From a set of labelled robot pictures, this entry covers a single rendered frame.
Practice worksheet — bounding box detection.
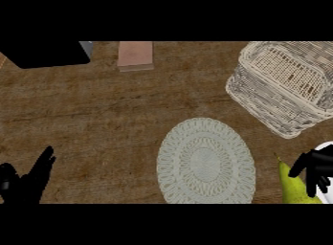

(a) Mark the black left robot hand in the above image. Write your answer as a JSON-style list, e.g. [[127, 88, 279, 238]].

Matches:
[[0, 145, 57, 205]]

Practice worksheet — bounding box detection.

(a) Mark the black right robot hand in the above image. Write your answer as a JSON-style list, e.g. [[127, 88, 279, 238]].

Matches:
[[286, 144, 333, 199]]

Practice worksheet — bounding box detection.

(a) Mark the green pear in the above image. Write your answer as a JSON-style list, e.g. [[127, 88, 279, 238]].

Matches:
[[274, 153, 324, 205]]

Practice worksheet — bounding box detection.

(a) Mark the white wicker basket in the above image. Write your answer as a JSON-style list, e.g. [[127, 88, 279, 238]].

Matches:
[[224, 41, 333, 140]]

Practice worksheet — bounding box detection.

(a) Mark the round white lace placemat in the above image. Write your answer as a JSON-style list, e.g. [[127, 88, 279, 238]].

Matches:
[[155, 117, 258, 205]]

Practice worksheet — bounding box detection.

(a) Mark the black flat appliance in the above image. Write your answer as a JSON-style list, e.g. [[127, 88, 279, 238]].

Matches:
[[0, 41, 91, 70]]

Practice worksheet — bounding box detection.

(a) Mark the grey flat panel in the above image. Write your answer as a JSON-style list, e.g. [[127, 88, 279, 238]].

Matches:
[[78, 41, 94, 60]]

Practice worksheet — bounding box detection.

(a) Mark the pink rectangular block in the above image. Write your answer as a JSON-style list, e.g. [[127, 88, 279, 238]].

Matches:
[[116, 41, 155, 73]]

